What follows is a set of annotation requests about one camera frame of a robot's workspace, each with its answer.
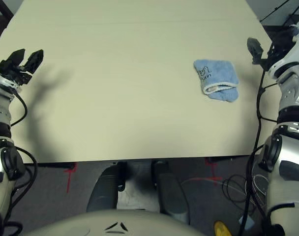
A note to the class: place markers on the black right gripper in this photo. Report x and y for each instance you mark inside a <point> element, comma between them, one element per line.
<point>273,57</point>

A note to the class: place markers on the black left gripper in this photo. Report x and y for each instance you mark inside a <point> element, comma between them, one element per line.
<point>16,76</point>

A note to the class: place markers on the blue terry cloth rag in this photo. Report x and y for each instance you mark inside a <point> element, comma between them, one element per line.
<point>218,71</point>

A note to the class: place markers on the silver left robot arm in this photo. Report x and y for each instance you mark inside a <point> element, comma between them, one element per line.
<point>2,113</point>

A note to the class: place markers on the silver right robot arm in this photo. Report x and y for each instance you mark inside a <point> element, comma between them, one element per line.
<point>292,93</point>

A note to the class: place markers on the black mesh step stool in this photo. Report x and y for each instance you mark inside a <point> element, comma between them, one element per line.
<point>293,20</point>

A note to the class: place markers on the black table foot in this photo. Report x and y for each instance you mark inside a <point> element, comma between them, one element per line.
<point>219,159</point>
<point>56,166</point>

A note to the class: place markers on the red floor tape cross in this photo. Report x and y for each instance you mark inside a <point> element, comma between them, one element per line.
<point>214,173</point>
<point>68,180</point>

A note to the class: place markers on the grey left robot leg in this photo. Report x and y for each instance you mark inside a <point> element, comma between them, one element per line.
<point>104,189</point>

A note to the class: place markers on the grey robot leg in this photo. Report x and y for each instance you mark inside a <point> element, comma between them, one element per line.
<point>104,189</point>
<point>170,191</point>

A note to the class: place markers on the grey right robot leg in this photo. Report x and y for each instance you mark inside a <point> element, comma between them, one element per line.
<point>170,191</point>

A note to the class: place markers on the light blue floor object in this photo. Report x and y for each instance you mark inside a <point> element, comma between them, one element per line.
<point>248,222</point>

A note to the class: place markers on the yellow round object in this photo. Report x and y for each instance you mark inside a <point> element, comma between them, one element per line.
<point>220,229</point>

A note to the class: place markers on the beige robot torso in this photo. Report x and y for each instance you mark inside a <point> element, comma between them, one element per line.
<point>115,221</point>

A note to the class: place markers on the black camera tripod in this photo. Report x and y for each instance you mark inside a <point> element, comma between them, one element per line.
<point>275,11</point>

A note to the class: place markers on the black metal frame bar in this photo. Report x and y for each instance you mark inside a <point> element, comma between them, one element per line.
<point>4,8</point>

